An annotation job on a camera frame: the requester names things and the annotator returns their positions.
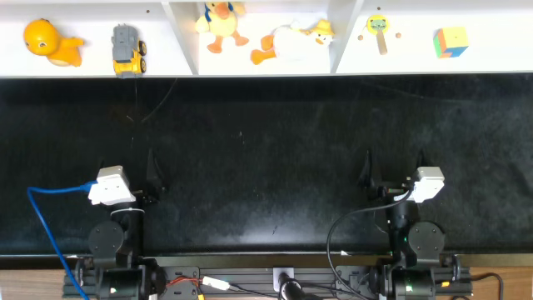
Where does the many-coloured puzzle cube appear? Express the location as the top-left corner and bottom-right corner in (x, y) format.
(432, 25), (471, 60)

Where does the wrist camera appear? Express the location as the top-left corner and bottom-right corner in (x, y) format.
(405, 166), (446, 204)
(87, 164), (137, 207)

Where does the white plush duck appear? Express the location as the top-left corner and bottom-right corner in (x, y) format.
(250, 18), (336, 66)

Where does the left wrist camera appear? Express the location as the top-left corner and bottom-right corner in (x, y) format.
(87, 164), (137, 207)

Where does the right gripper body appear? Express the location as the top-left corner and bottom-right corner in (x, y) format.
(366, 179), (412, 202)

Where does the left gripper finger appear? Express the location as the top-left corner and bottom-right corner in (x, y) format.
(145, 147), (168, 197)

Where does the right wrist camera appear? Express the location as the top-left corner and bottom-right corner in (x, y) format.
(405, 166), (446, 204)

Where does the white shelf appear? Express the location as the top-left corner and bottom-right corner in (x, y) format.
(0, 0), (533, 79)

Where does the yellow rubber duck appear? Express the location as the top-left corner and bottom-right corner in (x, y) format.
(22, 17), (86, 68)

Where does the blue cable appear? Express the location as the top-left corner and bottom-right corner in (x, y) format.
(26, 180), (99, 300)

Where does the black cable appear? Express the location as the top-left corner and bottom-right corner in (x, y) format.
(326, 189), (414, 300)

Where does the yellow plush duck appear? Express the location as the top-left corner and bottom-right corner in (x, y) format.
(194, 2), (250, 54)

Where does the mounting rail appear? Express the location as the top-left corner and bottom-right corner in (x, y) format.
(62, 265), (505, 300)

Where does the yellow rattle drum toy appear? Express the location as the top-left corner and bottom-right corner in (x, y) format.
(356, 14), (403, 57)

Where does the grey and yellow toy truck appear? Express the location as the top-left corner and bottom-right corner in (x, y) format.
(110, 23), (148, 80)

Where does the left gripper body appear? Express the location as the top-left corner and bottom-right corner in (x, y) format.
(131, 188), (162, 205)

